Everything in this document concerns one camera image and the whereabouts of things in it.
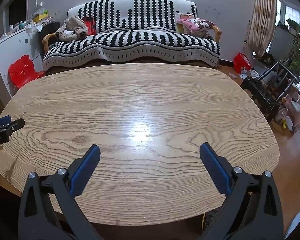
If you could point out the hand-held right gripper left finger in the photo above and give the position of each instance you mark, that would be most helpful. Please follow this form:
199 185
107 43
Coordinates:
86 171

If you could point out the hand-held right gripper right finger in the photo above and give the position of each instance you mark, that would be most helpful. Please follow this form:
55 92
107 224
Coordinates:
215 170

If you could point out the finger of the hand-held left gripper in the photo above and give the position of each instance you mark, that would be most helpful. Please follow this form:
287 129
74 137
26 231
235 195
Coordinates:
15 125
1 121

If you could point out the red bear-shaped stool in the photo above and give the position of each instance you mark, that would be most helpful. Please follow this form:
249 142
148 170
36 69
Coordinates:
22 71

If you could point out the white cabinet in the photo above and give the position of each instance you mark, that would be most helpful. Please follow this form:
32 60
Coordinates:
13 47

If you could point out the wooden-armed sofa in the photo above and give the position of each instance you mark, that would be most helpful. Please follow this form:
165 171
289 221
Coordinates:
47 41

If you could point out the bottles on cabinet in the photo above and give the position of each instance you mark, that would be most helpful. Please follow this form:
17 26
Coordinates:
20 26

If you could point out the pink rocking horse toy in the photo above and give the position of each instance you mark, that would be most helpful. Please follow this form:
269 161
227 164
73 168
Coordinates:
293 107

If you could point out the papers on floor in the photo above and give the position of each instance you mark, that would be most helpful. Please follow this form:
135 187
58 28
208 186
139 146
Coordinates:
251 73

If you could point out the yellow green box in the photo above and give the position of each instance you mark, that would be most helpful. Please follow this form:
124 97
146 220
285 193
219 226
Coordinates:
40 17

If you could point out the red plastic bag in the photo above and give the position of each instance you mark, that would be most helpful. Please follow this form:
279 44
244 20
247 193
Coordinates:
242 62

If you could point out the brown plush toy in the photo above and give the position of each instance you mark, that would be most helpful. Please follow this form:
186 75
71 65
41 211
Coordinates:
73 28

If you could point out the red bag on sofa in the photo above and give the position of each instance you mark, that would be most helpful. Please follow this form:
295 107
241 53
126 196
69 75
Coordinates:
90 26

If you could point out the black white striped sofa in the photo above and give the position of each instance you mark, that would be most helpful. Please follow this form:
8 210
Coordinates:
130 42

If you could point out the pink cartoon cushion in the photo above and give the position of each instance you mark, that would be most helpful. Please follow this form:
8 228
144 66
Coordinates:
196 23

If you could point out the potted plant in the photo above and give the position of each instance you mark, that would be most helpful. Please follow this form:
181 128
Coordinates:
298 47

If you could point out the beige patterned curtain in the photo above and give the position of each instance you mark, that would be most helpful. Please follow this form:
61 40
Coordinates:
262 17

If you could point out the window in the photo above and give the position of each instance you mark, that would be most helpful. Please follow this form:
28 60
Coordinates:
293 10

